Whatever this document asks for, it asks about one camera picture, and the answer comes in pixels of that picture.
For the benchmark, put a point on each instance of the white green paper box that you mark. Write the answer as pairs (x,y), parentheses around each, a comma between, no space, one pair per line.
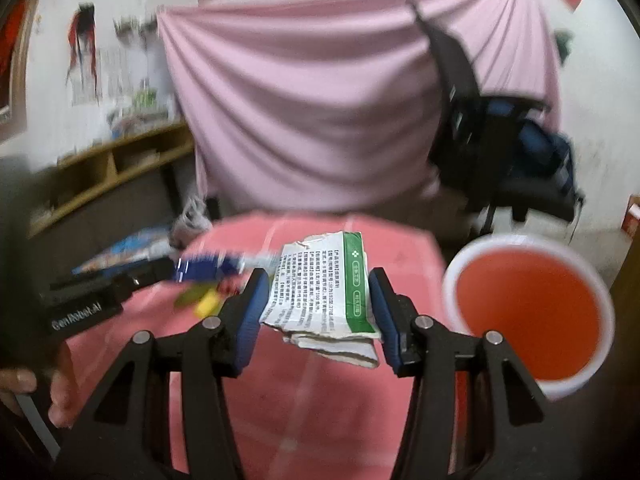
(320,295)

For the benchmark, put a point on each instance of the pink checked blanket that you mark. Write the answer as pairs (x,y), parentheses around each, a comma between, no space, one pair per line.
(310,410)

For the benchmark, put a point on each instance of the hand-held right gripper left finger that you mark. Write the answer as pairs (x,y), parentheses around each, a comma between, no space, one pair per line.
(250,312)

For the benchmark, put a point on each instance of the green wall decoration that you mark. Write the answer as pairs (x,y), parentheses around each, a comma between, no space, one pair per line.
(564,47)

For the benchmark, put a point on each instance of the pink cloth curtain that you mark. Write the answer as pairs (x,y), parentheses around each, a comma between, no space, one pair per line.
(310,100)

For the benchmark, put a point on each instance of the red black wall hanging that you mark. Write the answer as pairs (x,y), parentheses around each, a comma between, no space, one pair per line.
(82,35)

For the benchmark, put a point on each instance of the blue printed bag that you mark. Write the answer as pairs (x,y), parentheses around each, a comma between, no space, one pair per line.
(125,252)

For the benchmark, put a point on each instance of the white red plastic bucket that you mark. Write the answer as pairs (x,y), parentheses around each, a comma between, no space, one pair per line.
(530,310)

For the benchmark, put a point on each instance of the yellow wrapper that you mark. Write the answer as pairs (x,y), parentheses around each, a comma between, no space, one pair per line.
(207,304)

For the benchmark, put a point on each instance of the dark blue backpack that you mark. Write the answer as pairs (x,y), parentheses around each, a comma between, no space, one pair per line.
(542,155)

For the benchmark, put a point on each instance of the person's left hand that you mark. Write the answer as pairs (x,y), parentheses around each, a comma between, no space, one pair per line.
(65,390)

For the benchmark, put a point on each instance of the black office chair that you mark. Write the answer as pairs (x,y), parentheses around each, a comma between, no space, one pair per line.
(460,110)

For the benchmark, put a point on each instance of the wooden shelf unit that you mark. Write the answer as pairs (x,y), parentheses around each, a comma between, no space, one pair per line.
(100,170)

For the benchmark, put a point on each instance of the grey plastic bag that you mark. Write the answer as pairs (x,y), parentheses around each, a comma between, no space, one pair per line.
(190,222)

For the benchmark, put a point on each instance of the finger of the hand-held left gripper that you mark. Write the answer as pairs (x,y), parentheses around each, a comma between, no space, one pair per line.
(147,275)

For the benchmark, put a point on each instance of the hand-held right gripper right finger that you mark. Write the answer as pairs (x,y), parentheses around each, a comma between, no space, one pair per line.
(382,317)

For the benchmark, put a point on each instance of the wrappers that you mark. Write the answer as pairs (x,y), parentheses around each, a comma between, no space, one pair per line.
(205,267)

